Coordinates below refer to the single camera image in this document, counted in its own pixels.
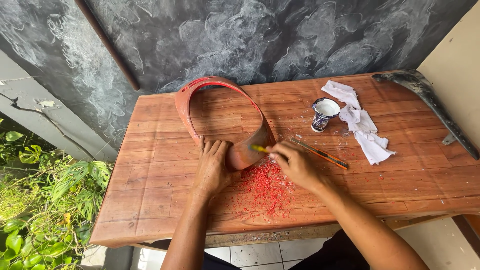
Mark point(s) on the person's right hand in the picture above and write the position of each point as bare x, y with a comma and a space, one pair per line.
300, 165

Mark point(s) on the person's left hand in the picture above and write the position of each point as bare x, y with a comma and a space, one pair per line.
212, 168

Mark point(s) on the person's right fingers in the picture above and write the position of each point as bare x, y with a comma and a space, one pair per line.
276, 153

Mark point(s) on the pile of red paint flakes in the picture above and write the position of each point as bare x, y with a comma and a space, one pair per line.
264, 189

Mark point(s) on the orange and green utility knife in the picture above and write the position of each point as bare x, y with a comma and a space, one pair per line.
322, 154

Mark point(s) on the patterned cup of white paste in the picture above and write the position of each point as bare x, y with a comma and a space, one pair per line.
323, 116

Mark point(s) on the white rag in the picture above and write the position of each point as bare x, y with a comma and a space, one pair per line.
360, 120

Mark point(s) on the person's dark trousers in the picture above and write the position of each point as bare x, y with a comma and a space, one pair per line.
330, 255

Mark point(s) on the black motorcycle fairing panel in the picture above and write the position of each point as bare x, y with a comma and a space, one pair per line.
431, 99

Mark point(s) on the dry vine stem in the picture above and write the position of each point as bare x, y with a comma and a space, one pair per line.
52, 123

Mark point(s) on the green garden plants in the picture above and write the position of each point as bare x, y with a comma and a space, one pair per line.
45, 210

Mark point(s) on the brown wall pipe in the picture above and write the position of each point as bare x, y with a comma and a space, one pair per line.
108, 45

